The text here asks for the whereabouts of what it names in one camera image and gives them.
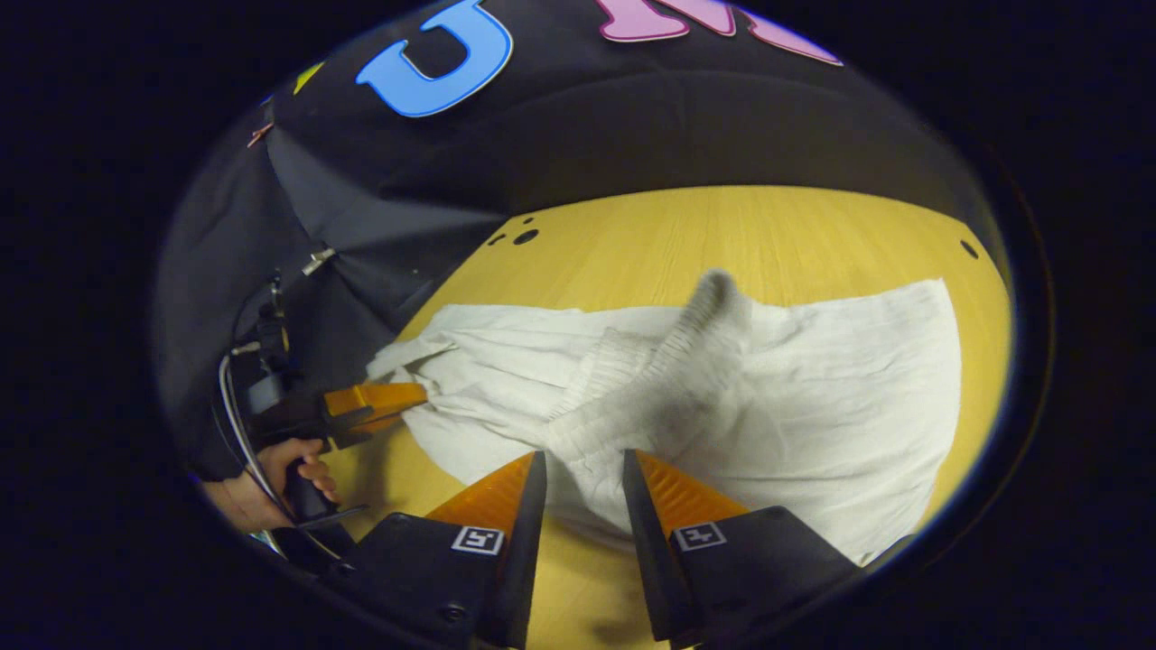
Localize white jeans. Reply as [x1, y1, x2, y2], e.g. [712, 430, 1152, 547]
[366, 268, 964, 566]

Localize black backdrop cloth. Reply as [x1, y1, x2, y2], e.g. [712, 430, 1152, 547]
[154, 0, 1005, 481]

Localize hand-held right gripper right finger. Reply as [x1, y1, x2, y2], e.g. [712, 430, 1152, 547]
[621, 449, 860, 647]

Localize grey cable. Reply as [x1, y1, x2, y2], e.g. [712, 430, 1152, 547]
[216, 352, 340, 562]

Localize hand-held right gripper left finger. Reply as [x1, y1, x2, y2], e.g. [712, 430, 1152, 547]
[339, 450, 549, 650]

